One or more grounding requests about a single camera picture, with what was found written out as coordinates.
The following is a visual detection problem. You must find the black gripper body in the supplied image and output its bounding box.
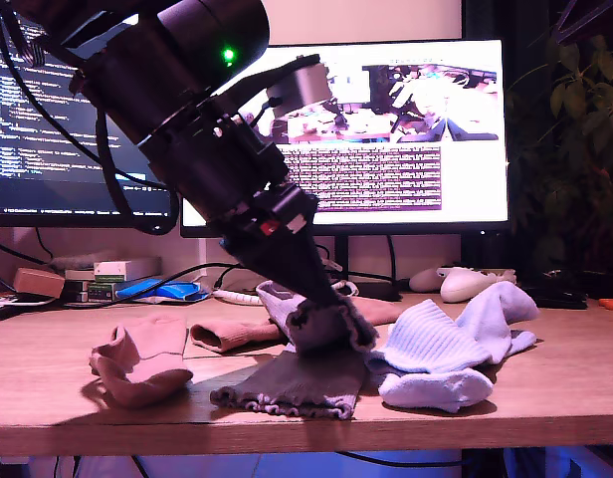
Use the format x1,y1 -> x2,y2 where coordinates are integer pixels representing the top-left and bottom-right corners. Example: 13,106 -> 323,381
136,112 -> 318,245

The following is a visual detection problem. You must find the grey frilled cuff sock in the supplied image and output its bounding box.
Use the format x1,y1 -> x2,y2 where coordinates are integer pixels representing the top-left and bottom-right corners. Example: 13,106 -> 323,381
209,343 -> 370,420
255,279 -> 380,359

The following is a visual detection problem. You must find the pink sock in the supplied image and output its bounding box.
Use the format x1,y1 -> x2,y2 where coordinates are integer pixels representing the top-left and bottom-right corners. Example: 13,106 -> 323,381
89,314 -> 194,410
189,296 -> 405,354

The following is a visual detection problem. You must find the white ribbed sock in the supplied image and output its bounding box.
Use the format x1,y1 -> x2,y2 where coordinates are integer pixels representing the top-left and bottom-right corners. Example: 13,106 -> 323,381
379,328 -> 538,414
365,281 -> 541,374

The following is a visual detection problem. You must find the bright screen black monitor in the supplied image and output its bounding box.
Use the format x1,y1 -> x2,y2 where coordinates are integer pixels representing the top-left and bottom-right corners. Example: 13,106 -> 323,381
179,39 -> 511,303

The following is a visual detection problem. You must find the beige computer mouse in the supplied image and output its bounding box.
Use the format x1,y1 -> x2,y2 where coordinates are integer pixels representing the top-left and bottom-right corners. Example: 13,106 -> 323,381
408,268 -> 445,293

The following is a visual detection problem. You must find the blue plastic bag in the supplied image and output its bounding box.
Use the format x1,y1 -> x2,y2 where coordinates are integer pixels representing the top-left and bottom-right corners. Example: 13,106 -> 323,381
114,278 -> 211,304

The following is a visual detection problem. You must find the green leafy houseplant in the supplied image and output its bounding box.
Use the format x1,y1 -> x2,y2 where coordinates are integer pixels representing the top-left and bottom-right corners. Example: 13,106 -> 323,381
505,4 -> 613,280

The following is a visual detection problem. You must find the white and green box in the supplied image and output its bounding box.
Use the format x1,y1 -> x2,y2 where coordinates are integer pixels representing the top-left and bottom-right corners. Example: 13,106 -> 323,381
93,260 -> 133,284

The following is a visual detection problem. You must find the white game controller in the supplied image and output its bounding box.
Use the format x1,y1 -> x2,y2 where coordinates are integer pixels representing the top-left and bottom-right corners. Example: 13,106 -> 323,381
440,267 -> 517,304

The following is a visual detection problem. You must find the green printed small box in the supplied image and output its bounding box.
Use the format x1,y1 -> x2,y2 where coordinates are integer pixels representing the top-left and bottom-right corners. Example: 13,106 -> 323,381
62,279 -> 119,304

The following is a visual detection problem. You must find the dark code screen monitor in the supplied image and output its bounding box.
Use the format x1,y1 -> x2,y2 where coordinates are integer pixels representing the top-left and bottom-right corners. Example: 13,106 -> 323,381
0,0 -> 177,230

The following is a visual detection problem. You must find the small cardboard box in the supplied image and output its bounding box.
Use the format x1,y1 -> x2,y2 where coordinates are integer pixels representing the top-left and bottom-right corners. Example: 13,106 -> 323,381
12,267 -> 67,299

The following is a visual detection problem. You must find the black pouch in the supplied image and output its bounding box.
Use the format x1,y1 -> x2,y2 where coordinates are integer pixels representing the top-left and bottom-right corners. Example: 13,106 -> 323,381
517,281 -> 589,311

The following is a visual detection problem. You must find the black keyboard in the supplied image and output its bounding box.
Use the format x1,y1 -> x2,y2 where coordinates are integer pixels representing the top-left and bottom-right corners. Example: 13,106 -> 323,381
0,292 -> 59,321

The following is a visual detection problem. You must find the white spiral cable wrap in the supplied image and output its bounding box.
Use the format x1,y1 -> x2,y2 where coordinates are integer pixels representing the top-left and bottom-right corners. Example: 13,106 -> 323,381
211,280 -> 360,306

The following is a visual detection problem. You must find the black monitor cable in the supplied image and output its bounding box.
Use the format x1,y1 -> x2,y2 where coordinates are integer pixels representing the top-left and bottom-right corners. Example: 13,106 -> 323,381
34,227 -> 57,261
384,235 -> 402,293

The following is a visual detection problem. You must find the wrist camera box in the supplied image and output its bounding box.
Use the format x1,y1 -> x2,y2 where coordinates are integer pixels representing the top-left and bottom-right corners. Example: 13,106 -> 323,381
211,53 -> 333,125

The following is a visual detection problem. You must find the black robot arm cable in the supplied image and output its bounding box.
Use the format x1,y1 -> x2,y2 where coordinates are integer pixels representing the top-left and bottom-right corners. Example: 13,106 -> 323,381
0,7 -> 171,193
93,112 -> 182,236

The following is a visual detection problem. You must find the black cable under table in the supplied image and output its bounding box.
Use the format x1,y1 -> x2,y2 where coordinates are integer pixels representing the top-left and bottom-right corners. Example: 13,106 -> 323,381
334,450 -> 465,469

